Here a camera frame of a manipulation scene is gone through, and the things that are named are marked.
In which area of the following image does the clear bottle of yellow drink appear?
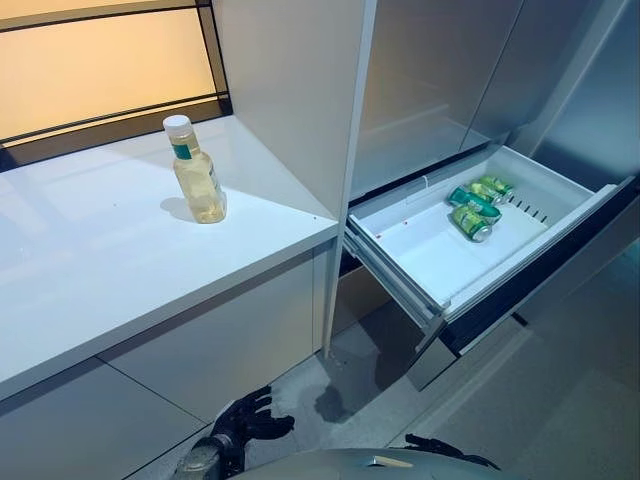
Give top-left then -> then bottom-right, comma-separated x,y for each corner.
163,114 -> 228,225

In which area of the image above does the stainless steel fridge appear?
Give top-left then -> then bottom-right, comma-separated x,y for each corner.
334,0 -> 640,394

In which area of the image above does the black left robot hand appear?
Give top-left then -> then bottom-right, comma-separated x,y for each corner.
209,384 -> 295,474

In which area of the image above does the white counter cabinet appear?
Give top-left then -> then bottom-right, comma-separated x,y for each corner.
0,115 -> 339,480

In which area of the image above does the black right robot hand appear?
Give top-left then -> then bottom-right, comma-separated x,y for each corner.
404,432 -> 502,471

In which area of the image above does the tall white cabinet panel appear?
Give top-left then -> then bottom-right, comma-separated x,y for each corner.
211,0 -> 378,359

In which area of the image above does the white fridge drawer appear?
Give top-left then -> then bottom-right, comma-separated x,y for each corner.
342,144 -> 640,357

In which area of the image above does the black framed backlit window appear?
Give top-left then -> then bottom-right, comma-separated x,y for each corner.
0,0 -> 234,166

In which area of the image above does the grey robot torso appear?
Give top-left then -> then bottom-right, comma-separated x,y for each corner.
234,447 -> 516,480

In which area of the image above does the green drink can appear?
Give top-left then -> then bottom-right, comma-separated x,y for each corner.
447,185 -> 503,220
450,204 -> 495,244
467,175 -> 516,206

